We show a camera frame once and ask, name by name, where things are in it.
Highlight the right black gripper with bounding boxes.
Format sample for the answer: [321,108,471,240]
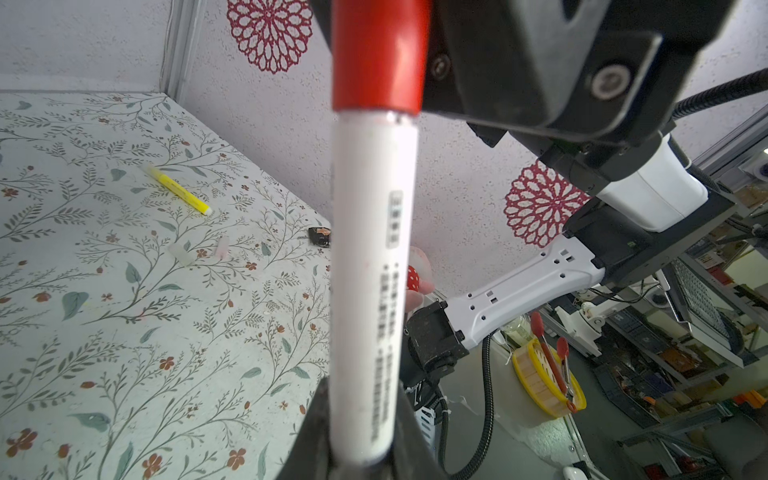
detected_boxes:
[423,1,734,195]

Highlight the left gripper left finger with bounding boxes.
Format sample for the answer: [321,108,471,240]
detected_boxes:
[290,377,332,479]

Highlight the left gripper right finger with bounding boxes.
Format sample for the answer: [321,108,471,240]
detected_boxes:
[390,387,447,480]

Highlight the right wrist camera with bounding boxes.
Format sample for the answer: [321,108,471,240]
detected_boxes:
[597,134,709,233]

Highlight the pink plush toy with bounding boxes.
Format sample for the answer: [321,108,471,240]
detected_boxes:
[405,246,435,313]

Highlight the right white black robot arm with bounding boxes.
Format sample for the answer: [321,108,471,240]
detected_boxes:
[399,1,734,387]

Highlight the yellow highlighter pen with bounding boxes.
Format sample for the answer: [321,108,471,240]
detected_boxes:
[143,166,212,216]

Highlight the red pen cap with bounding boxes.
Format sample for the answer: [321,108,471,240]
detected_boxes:
[331,0,432,117]

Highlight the translucent highlighter cap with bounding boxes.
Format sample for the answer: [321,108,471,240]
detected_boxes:
[168,244,196,267]

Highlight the small dark brown object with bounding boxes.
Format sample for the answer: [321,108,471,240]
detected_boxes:
[307,227,331,248]

